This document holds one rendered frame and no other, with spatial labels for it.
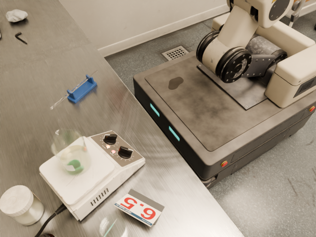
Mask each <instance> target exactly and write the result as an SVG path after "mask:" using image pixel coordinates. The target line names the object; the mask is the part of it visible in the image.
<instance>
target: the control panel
mask: <svg viewBox="0 0 316 237"><path fill-rule="evenodd" d="M105 134H116V133H115V132H113V131H110V132H106V133H103V134H99V135H95V136H92V137H91V138H92V139H93V140H94V141H95V142H96V143H97V144H98V145H99V146H100V147H101V148H102V149H103V150H104V151H105V152H106V153H107V154H109V155H110V156H111V157H112V158H113V159H114V160H115V161H116V162H117V163H118V164H119V165H120V166H121V167H124V166H126V165H128V164H131V163H133V162H135V161H137V160H140V159H142V158H143V157H142V156H141V155H140V154H139V153H138V152H136V151H135V150H134V149H133V148H132V147H131V146H130V145H128V144H127V143H126V142H125V141H124V140H123V139H121V138H120V137H119V136H117V139H116V143H115V144H113V145H110V144H106V143H105V142H104V141H103V138H104V135H105ZM107 145H109V146H110V147H109V148H107ZM120 146H123V147H126V148H129V149H132V150H133V153H132V155H131V158H128V159H125V158H122V157H120V156H119V155H118V151H119V148H120ZM113 150H114V151H115V153H113V152H112V151H113Z"/></svg>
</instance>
